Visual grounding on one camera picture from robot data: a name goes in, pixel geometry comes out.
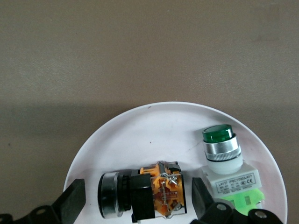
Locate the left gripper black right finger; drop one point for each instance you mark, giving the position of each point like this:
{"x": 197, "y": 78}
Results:
{"x": 202, "y": 203}

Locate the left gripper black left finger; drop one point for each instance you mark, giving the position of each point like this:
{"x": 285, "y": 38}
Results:
{"x": 70, "y": 203}

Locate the orange black push-button switch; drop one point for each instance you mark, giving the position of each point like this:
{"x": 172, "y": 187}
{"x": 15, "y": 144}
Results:
{"x": 144, "y": 193}

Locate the pale pink round plate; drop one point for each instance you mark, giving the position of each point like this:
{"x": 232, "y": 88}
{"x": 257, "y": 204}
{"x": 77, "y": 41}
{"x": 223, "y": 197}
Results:
{"x": 151, "y": 130}

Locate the green white push-button switch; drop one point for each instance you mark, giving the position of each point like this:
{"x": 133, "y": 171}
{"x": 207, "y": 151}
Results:
{"x": 224, "y": 163}

